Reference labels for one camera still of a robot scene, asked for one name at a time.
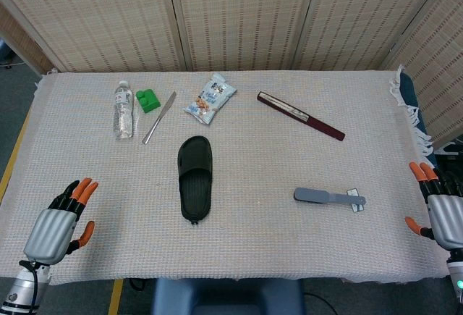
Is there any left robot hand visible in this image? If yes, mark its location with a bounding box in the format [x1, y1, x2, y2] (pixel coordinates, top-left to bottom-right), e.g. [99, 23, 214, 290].
[22, 177, 99, 266]

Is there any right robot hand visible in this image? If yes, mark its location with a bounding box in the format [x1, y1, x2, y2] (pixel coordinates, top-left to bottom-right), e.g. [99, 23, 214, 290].
[404, 161, 463, 253]

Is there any grey scrubbing brush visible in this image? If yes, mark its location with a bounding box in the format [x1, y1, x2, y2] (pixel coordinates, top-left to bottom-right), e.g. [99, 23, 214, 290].
[293, 187, 367, 212]

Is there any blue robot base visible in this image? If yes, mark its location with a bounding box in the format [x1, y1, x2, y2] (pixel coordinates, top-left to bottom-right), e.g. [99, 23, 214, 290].
[150, 277, 305, 315]

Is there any clear plastic water bottle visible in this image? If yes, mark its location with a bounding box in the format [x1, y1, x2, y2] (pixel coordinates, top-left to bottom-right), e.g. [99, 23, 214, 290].
[113, 80, 135, 140]

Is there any black rubber slipper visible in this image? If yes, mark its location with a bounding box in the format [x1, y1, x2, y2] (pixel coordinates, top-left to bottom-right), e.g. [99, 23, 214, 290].
[177, 135, 213, 226]

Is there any silver table knife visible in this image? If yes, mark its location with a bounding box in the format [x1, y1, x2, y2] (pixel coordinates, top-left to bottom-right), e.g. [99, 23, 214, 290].
[142, 91, 177, 146]

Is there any green toy building block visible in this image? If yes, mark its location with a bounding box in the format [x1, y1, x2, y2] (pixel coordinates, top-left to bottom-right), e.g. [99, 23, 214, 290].
[135, 89, 161, 114]

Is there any dark red folding fan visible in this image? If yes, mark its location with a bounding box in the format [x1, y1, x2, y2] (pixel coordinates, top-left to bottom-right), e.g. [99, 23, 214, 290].
[256, 91, 347, 142]

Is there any white woven tablecloth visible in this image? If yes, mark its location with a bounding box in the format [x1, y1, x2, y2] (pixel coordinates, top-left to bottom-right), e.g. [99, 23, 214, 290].
[0, 64, 449, 287]

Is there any white snack packet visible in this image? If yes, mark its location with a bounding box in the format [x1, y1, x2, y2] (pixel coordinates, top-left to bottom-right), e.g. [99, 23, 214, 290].
[183, 72, 238, 125]

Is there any woven folding screen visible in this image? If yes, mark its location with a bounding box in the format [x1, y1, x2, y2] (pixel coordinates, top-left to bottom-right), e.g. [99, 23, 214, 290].
[0, 0, 463, 149]

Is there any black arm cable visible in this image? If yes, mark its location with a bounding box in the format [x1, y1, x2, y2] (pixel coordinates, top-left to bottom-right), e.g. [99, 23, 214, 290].
[18, 259, 41, 315]

